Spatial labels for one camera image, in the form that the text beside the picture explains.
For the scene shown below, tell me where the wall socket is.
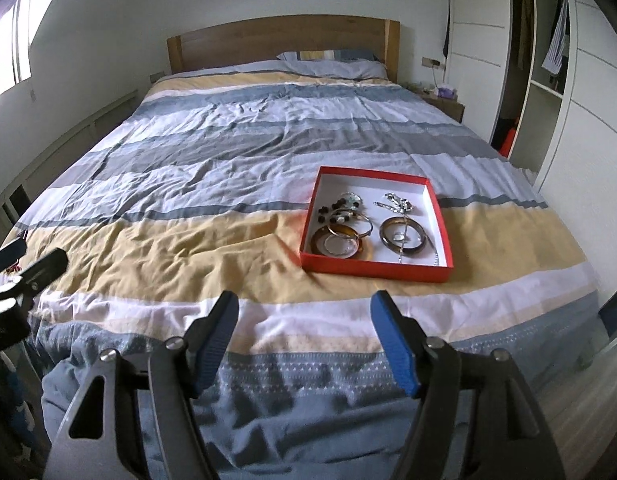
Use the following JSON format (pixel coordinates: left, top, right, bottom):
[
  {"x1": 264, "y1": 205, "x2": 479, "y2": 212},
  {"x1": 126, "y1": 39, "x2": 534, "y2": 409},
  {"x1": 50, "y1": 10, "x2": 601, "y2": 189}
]
[{"x1": 421, "y1": 56, "x2": 445, "y2": 70}]

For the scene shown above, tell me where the grey striped pillow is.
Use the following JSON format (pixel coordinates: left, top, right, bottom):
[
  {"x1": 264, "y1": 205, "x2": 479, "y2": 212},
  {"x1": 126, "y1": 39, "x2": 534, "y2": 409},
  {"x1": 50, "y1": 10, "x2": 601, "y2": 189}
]
[{"x1": 276, "y1": 48, "x2": 390, "y2": 82}]

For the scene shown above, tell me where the silver wristwatch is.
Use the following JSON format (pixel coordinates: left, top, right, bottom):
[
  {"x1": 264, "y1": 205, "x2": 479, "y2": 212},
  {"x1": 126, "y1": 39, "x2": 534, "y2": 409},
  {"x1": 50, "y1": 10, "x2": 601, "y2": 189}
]
[{"x1": 374, "y1": 192, "x2": 414, "y2": 216}]

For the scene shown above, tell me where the red jewelry box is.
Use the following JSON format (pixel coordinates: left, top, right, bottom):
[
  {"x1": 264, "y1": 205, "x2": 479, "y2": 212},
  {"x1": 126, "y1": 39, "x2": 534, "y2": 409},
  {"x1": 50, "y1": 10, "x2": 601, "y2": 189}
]
[{"x1": 300, "y1": 166, "x2": 454, "y2": 283}]

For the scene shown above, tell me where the dark brown bangle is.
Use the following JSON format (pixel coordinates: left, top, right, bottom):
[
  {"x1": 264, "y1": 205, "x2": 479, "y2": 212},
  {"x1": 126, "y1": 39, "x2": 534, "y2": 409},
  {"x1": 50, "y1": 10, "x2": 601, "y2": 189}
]
[{"x1": 379, "y1": 217, "x2": 429, "y2": 257}]

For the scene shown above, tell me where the black bead bracelet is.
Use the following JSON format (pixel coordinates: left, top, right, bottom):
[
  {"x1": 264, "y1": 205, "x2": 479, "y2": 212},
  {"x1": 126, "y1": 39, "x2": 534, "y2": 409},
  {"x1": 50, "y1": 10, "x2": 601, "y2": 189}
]
[{"x1": 315, "y1": 196, "x2": 360, "y2": 226}]

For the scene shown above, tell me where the large silver bangle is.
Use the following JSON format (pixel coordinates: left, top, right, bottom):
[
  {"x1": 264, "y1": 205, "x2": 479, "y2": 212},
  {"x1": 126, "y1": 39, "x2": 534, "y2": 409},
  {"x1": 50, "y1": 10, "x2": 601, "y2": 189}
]
[{"x1": 326, "y1": 208, "x2": 374, "y2": 240}]

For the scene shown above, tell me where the twisted silver bracelet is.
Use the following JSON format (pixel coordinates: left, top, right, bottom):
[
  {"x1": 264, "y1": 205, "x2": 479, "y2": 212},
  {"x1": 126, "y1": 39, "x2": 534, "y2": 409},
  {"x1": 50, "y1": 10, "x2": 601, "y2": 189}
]
[{"x1": 390, "y1": 221, "x2": 421, "y2": 244}]

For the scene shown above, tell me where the wooden headboard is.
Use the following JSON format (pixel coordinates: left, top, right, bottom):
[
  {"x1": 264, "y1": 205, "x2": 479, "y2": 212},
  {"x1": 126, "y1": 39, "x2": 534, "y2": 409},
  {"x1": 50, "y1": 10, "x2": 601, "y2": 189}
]
[{"x1": 166, "y1": 14, "x2": 401, "y2": 82}]

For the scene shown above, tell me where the window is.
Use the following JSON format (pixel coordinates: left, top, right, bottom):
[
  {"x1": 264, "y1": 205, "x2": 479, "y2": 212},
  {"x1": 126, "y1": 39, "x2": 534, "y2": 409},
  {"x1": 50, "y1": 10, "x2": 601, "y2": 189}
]
[{"x1": 0, "y1": 0, "x2": 52, "y2": 96}]

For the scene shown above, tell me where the purple tissue box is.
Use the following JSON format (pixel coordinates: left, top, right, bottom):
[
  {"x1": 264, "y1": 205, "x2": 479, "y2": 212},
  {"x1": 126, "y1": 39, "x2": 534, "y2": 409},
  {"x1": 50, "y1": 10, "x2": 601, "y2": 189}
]
[{"x1": 435, "y1": 87, "x2": 457, "y2": 101}]

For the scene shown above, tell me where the white wardrobe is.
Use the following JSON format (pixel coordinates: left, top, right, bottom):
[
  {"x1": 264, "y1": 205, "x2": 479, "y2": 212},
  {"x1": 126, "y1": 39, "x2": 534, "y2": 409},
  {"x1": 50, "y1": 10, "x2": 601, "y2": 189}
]
[{"x1": 445, "y1": 0, "x2": 617, "y2": 301}]

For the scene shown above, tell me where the silver beaded bracelet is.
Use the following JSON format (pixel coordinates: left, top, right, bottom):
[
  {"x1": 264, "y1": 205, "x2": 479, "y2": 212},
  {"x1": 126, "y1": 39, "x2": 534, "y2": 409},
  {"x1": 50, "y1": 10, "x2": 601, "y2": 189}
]
[{"x1": 338, "y1": 190, "x2": 366, "y2": 212}]

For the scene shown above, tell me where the wooden nightstand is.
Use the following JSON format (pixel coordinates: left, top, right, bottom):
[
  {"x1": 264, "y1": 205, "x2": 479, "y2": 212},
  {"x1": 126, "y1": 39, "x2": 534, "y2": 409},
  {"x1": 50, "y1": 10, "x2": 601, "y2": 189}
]
[{"x1": 419, "y1": 92, "x2": 465, "y2": 122}]

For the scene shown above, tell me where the striped bed duvet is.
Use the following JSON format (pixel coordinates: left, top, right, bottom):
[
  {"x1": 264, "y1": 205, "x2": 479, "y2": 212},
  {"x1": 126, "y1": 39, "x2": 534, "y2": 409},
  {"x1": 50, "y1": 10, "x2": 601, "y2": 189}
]
[{"x1": 16, "y1": 60, "x2": 598, "y2": 479}]

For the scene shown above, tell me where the amber bangle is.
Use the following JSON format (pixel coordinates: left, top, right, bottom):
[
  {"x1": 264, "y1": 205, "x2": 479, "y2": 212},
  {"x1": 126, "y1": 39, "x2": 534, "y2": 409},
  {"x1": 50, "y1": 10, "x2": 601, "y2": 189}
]
[{"x1": 310, "y1": 226, "x2": 363, "y2": 259}]

